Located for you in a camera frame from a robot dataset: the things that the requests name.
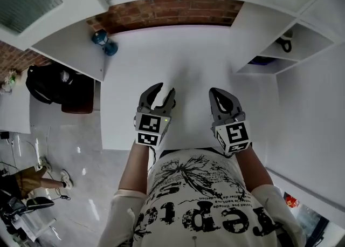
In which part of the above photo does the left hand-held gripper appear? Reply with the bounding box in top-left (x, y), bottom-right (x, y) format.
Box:
top-left (133, 82), bottom-right (177, 148)

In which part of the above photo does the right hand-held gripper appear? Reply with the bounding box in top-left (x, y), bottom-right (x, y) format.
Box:
top-left (209, 87), bottom-right (254, 157)

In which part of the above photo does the person's right forearm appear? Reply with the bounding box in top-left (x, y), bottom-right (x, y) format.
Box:
top-left (233, 144), bottom-right (275, 193)

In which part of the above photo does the person's left forearm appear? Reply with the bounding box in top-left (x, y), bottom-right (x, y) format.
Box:
top-left (118, 140), bottom-right (152, 196)

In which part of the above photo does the black purple round fan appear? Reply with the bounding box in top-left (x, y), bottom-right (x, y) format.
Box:
top-left (247, 55), bottom-right (276, 66)

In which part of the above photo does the teal lantern ornament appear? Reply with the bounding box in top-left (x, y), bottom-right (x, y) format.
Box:
top-left (91, 29), bottom-right (120, 57)

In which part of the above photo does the wooden chair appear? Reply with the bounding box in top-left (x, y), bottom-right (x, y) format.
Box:
top-left (60, 89), bottom-right (95, 114)

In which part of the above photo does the black backpack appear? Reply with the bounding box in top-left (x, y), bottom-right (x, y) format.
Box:
top-left (25, 64), bottom-right (95, 106)

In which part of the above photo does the person's white printed t-shirt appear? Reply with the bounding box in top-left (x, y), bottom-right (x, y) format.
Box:
top-left (98, 147), bottom-right (307, 247)

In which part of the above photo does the red box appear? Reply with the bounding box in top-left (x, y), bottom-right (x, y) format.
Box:
top-left (284, 194), bottom-right (299, 208)

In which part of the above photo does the black framed window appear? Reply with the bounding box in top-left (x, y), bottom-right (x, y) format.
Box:
top-left (280, 191), bottom-right (330, 247)

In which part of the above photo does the white side table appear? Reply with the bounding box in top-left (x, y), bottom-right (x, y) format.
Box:
top-left (0, 86), bottom-right (32, 135)

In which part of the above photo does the small flower vase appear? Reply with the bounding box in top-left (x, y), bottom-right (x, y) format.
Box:
top-left (3, 70), bottom-right (17, 88)

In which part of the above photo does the black bag with white logo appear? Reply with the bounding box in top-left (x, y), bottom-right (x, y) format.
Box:
top-left (7, 195), bottom-right (55, 215)

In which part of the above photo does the black floor cable with adapter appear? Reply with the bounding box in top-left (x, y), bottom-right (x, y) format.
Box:
top-left (54, 186), bottom-right (72, 201)

